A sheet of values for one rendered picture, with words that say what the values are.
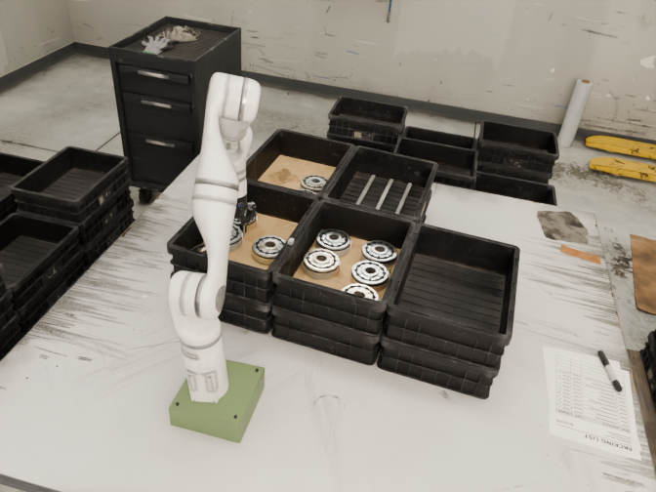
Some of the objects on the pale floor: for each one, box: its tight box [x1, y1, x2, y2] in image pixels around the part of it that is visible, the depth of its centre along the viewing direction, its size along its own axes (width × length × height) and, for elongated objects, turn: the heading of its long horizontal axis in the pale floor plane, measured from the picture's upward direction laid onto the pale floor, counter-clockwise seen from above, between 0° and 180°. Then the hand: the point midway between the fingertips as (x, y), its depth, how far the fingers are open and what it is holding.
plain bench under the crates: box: [0, 147, 656, 492], centre depth 197 cm, size 160×160×70 cm
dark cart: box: [108, 16, 241, 203], centre depth 325 cm, size 60×45×90 cm
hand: (234, 232), depth 172 cm, fingers open, 5 cm apart
